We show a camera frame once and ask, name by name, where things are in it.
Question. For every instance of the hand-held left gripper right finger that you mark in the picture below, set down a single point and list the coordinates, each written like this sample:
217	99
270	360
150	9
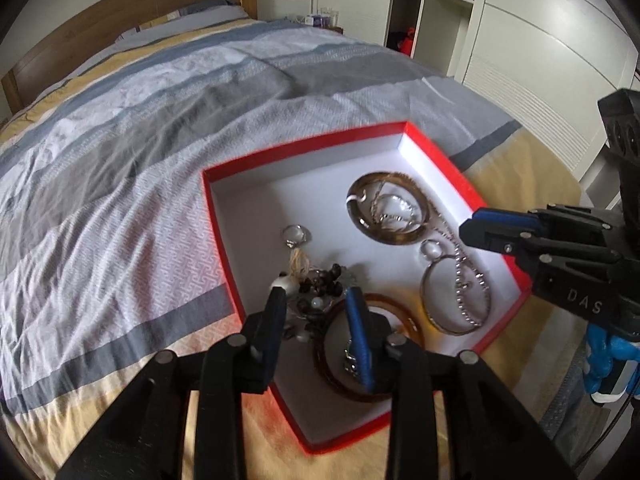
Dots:
360	335

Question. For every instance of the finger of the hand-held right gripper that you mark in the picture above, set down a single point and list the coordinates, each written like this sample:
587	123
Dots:
490	237
500	217

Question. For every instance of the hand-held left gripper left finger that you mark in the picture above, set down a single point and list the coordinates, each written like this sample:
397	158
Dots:
272	335

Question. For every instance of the small silver ornament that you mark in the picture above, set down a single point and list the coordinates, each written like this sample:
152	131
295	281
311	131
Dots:
351	360

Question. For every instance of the clear round crystal charm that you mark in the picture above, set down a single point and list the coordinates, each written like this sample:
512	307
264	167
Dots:
431	249

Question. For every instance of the beige tassel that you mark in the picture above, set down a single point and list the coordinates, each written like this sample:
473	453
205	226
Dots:
299	262

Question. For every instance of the dark brown bangle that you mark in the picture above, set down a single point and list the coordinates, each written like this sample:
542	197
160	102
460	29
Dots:
356	216

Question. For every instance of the red cardboard box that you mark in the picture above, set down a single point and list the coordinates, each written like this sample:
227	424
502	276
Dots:
300	200

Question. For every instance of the person's right hand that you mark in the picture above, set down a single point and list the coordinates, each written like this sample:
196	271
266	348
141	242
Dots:
600	365

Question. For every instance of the amber orange bangle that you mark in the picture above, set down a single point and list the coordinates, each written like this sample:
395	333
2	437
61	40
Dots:
327	375

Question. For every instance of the thin silver bangle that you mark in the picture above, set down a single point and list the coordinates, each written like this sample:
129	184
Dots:
427	305

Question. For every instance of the white wardrobe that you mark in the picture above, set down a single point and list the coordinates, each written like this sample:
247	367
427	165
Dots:
540	35

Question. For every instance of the striped blue yellow blanket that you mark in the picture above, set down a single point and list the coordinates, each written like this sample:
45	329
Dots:
125	210

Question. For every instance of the red bag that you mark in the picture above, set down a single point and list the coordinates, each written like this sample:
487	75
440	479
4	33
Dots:
407	42

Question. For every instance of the cluster of small bottles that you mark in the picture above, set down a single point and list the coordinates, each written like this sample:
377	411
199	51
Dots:
322	20

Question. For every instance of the grey blue pillow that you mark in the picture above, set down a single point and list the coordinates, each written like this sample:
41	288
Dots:
200	15

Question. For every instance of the wooden headboard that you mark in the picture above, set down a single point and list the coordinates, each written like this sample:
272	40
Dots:
125	15

